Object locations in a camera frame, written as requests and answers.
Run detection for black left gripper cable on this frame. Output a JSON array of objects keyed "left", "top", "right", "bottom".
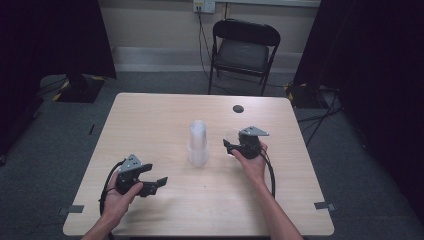
[{"left": 98, "top": 159, "right": 126, "bottom": 240}]

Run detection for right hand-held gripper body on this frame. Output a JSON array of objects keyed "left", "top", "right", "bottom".
[{"left": 233, "top": 125, "right": 270, "bottom": 160}]

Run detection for black wall cable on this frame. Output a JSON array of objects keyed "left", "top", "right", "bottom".
[{"left": 197, "top": 11, "right": 234, "bottom": 96}]

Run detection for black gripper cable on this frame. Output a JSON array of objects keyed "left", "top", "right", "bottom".
[
  {"left": 98, "top": 159, "right": 126, "bottom": 240},
  {"left": 259, "top": 149, "right": 277, "bottom": 200}
]

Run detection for black stand base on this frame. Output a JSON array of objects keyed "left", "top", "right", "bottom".
[
  {"left": 52, "top": 73, "right": 106, "bottom": 104},
  {"left": 285, "top": 82, "right": 332, "bottom": 110}
]

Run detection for person's left hand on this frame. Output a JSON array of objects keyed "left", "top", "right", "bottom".
[{"left": 101, "top": 171, "right": 145, "bottom": 225}]

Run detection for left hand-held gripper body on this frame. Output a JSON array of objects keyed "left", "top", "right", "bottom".
[{"left": 114, "top": 153, "right": 148, "bottom": 197}]

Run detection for white wall outlet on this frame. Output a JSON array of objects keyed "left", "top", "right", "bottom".
[{"left": 192, "top": 0, "right": 217, "bottom": 15}]

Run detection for person's right hand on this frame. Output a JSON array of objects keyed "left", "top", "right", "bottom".
[{"left": 231, "top": 141, "right": 270, "bottom": 186}]

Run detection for black folding chair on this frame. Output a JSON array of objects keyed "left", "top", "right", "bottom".
[{"left": 207, "top": 18, "right": 282, "bottom": 97}]

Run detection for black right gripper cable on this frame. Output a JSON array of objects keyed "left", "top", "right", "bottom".
[{"left": 259, "top": 149, "right": 277, "bottom": 200}]

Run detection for black floor cables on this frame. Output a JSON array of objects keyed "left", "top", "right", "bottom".
[{"left": 295, "top": 84, "right": 345, "bottom": 148}]

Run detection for black curtain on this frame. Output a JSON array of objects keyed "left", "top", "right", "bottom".
[
  {"left": 292, "top": 0, "right": 424, "bottom": 221},
  {"left": 0, "top": 0, "right": 118, "bottom": 158}
]

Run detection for grey tape piece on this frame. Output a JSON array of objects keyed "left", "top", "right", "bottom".
[
  {"left": 313, "top": 201, "right": 336, "bottom": 212},
  {"left": 57, "top": 204, "right": 85, "bottom": 216}
]

